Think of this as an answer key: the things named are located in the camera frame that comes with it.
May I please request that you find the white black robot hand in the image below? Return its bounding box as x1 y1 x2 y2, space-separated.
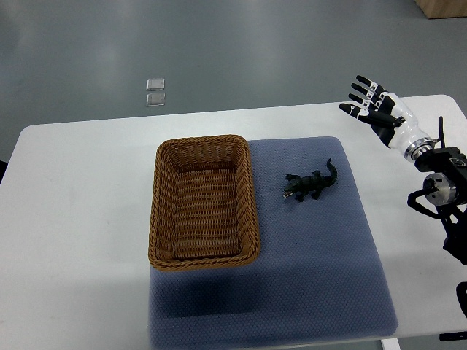
339 75 436 162

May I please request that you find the floor socket plate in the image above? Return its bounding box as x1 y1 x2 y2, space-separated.
146 78 165 91
146 92 166 106

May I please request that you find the lower floor socket plate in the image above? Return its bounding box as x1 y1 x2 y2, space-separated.
146 92 166 106

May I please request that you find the upper floor socket plate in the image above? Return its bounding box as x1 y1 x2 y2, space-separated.
146 78 165 91

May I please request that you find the brown wicker basket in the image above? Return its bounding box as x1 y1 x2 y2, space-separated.
148 135 260 272

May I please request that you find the wooden box corner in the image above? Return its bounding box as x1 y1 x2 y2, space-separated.
415 0 466 19

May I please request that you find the black table bracket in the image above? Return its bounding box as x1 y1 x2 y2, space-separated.
439 331 467 342

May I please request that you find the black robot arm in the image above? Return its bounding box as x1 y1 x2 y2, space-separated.
407 117 466 265

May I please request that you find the dark toy crocodile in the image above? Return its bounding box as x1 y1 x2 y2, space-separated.
282 158 338 202

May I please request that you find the blue textured mat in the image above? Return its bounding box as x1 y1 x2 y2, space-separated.
148 136 398 349

